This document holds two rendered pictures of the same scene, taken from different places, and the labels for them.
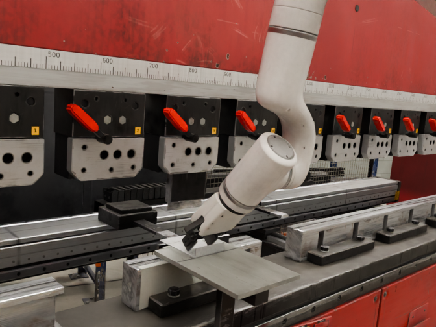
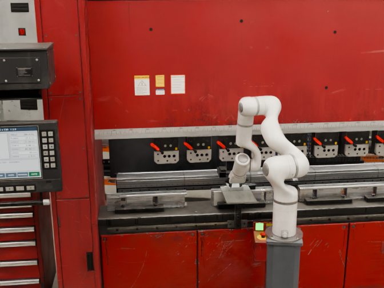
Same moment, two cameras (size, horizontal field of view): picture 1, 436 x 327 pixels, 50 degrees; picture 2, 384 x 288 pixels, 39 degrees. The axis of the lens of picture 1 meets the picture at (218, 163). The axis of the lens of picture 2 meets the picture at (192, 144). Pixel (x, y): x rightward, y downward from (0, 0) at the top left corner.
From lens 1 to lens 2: 2.53 m
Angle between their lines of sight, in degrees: 37
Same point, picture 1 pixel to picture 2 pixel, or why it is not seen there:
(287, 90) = (240, 142)
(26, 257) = (187, 183)
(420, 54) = not seen: outside the picture
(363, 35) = (333, 98)
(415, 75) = not seen: outside the picture
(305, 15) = (243, 120)
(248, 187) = (235, 170)
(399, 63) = (371, 107)
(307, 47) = (245, 130)
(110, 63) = (198, 128)
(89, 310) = (199, 203)
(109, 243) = (218, 182)
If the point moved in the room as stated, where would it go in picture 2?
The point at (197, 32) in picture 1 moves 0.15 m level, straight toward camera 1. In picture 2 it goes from (231, 114) to (218, 119)
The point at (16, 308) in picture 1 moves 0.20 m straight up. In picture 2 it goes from (173, 196) to (172, 166)
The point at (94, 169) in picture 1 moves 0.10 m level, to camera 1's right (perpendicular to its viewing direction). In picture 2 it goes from (194, 159) to (207, 162)
